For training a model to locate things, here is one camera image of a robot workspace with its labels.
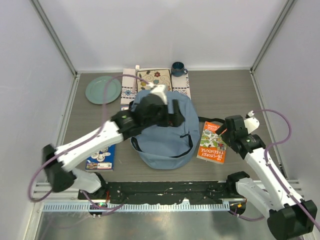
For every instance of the blue student backpack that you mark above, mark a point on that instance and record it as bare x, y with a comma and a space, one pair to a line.
168, 148

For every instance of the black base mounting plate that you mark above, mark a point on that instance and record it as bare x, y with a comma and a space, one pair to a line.
168, 193

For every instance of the dark blue mug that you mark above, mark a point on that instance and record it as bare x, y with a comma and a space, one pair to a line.
178, 69

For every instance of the green round plate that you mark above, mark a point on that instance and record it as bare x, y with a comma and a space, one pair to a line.
103, 90

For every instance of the orange treehouse book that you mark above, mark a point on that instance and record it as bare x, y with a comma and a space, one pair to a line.
211, 146

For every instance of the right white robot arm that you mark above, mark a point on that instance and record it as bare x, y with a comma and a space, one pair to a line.
287, 214

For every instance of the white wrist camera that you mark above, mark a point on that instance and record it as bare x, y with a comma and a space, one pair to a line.
251, 122
158, 95

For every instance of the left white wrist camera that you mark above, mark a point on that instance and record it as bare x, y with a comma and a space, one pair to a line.
158, 95

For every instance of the blue book with plates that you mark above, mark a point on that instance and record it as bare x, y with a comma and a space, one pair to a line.
102, 160

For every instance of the square floral plate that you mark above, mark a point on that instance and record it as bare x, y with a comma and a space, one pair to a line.
157, 77

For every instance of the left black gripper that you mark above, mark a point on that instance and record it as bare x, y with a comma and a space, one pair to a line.
175, 119

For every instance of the white patterned placemat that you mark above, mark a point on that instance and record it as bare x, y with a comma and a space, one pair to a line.
131, 86

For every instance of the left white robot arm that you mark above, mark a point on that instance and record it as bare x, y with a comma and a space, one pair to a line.
60, 163

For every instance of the small blue book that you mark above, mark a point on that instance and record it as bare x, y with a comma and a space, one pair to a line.
125, 107

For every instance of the slotted cable duct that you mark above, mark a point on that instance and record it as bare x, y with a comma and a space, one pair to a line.
185, 206

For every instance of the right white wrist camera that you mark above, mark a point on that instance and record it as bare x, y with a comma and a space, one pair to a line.
251, 122

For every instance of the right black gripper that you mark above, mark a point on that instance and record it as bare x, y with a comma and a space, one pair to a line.
224, 136

